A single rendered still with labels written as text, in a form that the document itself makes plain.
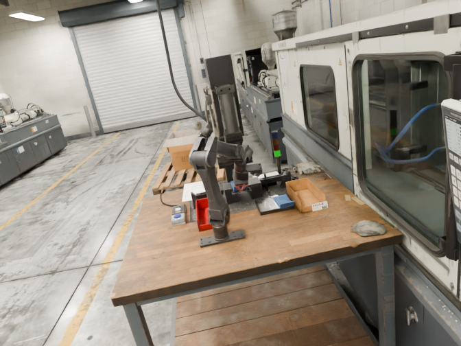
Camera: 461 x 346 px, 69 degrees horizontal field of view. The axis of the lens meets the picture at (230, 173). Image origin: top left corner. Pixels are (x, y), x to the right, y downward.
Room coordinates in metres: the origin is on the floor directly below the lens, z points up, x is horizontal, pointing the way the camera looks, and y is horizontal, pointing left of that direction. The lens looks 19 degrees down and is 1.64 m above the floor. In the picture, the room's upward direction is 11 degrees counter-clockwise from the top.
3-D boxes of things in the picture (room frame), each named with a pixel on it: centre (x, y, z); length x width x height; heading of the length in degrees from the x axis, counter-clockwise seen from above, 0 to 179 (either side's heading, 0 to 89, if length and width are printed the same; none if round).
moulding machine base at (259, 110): (7.45, -1.14, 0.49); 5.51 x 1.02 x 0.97; 0
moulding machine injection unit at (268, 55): (6.00, -1.22, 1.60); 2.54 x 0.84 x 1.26; 0
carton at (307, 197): (1.54, -0.35, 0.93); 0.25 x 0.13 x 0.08; 3
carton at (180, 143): (5.21, 0.59, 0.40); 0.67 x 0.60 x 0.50; 175
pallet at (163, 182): (4.91, 0.56, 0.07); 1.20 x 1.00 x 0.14; 177
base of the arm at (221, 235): (1.31, 0.09, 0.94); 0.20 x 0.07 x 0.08; 93
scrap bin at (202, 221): (1.54, 0.14, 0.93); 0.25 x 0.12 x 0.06; 3
